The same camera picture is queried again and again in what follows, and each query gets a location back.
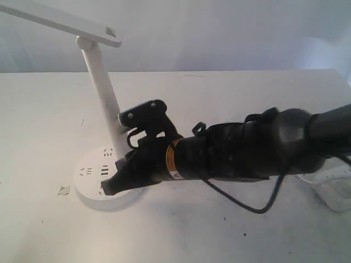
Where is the white desk lamp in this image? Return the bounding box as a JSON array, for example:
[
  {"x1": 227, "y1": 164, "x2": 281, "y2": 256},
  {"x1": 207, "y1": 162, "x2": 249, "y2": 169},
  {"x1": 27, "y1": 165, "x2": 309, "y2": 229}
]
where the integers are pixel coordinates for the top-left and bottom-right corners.
[{"x1": 1, "y1": 1, "x2": 144, "y2": 211}]

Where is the small torn paper scrap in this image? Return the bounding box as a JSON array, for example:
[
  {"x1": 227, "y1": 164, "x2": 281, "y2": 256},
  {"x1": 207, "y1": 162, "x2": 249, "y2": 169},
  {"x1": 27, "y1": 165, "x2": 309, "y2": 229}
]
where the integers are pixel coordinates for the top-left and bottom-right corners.
[{"x1": 57, "y1": 186, "x2": 70, "y2": 196}]

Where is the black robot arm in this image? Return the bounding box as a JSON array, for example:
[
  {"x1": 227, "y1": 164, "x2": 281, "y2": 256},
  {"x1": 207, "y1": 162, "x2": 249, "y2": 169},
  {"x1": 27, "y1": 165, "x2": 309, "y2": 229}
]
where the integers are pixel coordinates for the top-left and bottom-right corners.
[{"x1": 101, "y1": 100, "x2": 350, "y2": 196}]

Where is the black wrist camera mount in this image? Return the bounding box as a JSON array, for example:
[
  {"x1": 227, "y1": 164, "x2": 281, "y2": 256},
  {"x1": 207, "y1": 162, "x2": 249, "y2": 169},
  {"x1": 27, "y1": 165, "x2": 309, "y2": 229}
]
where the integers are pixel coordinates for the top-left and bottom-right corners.
[{"x1": 117, "y1": 99, "x2": 182, "y2": 148}]

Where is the black camera cable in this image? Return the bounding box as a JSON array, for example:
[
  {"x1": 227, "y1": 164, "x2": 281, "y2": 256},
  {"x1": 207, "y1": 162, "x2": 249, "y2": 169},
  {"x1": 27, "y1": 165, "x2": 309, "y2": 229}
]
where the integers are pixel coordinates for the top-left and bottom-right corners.
[{"x1": 201, "y1": 153, "x2": 351, "y2": 215}]

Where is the white power strip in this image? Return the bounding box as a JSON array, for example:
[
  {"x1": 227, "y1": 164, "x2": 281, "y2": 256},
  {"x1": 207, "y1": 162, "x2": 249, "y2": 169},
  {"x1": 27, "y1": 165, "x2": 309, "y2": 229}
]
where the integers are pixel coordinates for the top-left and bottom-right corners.
[{"x1": 296, "y1": 164, "x2": 350, "y2": 213}]

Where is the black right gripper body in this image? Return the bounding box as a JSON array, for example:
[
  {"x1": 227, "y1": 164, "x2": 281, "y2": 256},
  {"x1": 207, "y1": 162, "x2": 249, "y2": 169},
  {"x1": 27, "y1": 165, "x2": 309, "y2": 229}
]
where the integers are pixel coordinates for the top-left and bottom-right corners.
[{"x1": 131, "y1": 137, "x2": 181, "y2": 184}]

